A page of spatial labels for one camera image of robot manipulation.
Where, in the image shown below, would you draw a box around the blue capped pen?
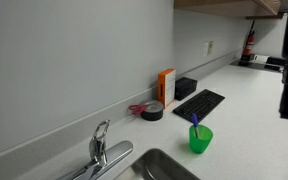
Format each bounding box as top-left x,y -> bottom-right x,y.
191,113 -> 201,139

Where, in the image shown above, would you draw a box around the wooden wall cabinet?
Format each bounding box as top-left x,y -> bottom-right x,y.
173,0 -> 282,19

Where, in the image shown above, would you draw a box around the black computer keyboard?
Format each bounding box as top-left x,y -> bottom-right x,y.
172,88 -> 226,124

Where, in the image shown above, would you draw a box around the red fire extinguisher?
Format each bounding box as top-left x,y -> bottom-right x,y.
242,19 -> 256,57

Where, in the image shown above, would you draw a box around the orange and white box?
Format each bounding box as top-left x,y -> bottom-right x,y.
157,68 -> 177,110

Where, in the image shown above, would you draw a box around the pink handled scissors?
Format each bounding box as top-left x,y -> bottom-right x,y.
128,104 -> 149,116

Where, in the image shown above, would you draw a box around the black rectangular device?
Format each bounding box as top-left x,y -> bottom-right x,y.
264,56 -> 287,67

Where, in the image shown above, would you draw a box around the green translucent plastic cup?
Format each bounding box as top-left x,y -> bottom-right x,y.
188,124 -> 214,155

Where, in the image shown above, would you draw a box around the small black box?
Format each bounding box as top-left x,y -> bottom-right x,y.
174,76 -> 198,102

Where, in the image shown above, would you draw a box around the black duct tape roll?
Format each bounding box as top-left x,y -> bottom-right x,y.
140,100 -> 165,122

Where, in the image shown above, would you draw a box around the stainless steel sink basin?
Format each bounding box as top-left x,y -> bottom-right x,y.
113,148 -> 202,180

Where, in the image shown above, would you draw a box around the white wall outlet plate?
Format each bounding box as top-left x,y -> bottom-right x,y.
202,40 -> 214,57

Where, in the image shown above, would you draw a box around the flat black tray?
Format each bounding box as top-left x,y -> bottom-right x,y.
229,59 -> 284,73

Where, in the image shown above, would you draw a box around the chrome sink faucet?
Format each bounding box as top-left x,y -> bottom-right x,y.
55,119 -> 134,180

